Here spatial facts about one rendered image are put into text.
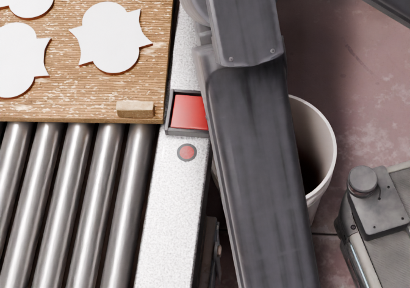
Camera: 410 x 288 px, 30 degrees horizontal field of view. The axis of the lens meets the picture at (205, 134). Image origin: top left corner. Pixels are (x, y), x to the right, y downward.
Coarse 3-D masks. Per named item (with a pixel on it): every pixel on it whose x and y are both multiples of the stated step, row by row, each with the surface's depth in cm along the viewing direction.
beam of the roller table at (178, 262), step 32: (192, 32) 129; (192, 64) 126; (160, 128) 121; (160, 160) 118; (192, 160) 118; (160, 192) 116; (192, 192) 115; (160, 224) 113; (192, 224) 113; (160, 256) 111; (192, 256) 111
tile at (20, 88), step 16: (0, 32) 128; (16, 32) 127; (32, 32) 127; (0, 48) 126; (16, 48) 126; (32, 48) 126; (0, 64) 125; (16, 64) 124; (32, 64) 124; (0, 80) 123; (16, 80) 123; (32, 80) 123; (0, 96) 122; (16, 96) 122
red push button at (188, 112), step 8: (176, 96) 122; (184, 96) 122; (192, 96) 122; (200, 96) 121; (176, 104) 121; (184, 104) 121; (192, 104) 121; (200, 104) 121; (176, 112) 120; (184, 112) 120; (192, 112) 120; (200, 112) 120; (176, 120) 120; (184, 120) 120; (192, 120) 120; (200, 120) 119; (184, 128) 119; (192, 128) 119; (200, 128) 119; (208, 128) 119
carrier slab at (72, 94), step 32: (64, 0) 131; (96, 0) 131; (128, 0) 130; (160, 0) 130; (64, 32) 128; (160, 32) 127; (64, 64) 125; (160, 64) 124; (32, 96) 122; (64, 96) 122; (96, 96) 122; (128, 96) 121; (160, 96) 121
